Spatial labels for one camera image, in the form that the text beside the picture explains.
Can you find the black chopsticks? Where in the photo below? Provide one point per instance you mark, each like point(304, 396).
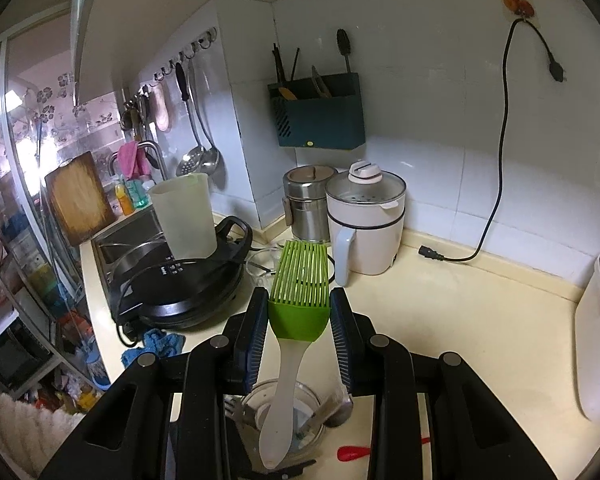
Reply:
point(279, 62)

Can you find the metal fork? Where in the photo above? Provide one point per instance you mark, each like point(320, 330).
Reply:
point(240, 412)

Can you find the metal hook rail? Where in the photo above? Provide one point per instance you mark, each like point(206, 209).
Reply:
point(190, 52)

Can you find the wooden cutting board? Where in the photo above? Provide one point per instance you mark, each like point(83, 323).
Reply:
point(80, 195)

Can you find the white electric cooking pot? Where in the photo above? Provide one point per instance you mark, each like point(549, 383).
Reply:
point(370, 230)

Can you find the grey range hood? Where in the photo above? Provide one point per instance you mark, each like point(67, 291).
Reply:
point(82, 25)

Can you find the cluttered storage shelf rack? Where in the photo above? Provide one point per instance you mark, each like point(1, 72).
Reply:
point(25, 320)

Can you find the blue cloth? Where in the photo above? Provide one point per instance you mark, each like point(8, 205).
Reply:
point(155, 345)

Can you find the wooden spatula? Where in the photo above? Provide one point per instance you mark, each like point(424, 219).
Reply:
point(162, 110)

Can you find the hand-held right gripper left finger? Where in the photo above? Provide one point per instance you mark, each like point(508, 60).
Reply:
point(257, 340)

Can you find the translucent plastic container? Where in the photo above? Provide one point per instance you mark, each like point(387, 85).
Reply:
point(185, 220)

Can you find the white fluffy cloth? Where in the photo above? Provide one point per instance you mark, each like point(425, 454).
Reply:
point(25, 440)

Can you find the orange wall hook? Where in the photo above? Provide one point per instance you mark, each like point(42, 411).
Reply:
point(517, 4)

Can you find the wooden spoon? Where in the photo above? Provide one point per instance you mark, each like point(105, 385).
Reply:
point(287, 94)

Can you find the stainless steel canister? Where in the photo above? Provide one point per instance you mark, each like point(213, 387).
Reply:
point(307, 210)

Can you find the black electric griddle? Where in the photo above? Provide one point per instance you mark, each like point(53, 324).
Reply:
point(180, 290)

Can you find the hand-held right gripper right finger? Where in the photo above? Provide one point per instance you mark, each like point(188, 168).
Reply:
point(340, 340)

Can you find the metal spoon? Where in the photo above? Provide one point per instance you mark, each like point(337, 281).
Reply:
point(340, 410)

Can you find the orange bottle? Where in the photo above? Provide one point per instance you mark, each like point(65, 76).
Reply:
point(124, 200)

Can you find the metal slotted ladle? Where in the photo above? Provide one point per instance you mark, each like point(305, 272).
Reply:
point(190, 160)

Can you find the clear glass bowl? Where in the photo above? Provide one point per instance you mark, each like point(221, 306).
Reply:
point(260, 267)

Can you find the thin black stick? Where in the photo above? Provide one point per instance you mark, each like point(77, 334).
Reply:
point(295, 64)

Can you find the green silicone basting brush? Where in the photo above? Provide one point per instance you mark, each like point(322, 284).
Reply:
point(300, 315)

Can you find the metal soup ladle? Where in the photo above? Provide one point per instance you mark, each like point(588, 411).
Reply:
point(210, 157)

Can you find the glass bowl with utensils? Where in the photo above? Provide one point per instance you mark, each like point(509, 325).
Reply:
point(307, 427)

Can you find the metal faucet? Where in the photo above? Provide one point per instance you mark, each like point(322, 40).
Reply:
point(155, 152)

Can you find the red plastic spoon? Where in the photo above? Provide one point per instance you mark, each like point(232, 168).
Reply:
point(352, 452)

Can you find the grey spatula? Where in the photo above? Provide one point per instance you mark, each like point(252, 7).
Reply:
point(321, 82)

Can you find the stainless steel sink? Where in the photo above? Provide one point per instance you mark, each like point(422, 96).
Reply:
point(130, 245)

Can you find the green bottle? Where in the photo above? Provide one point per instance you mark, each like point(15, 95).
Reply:
point(142, 195)

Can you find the teal wall utensil holder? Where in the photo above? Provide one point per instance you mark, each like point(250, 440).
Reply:
point(325, 120)

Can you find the pink cloth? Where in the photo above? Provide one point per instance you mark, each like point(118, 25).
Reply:
point(132, 160)

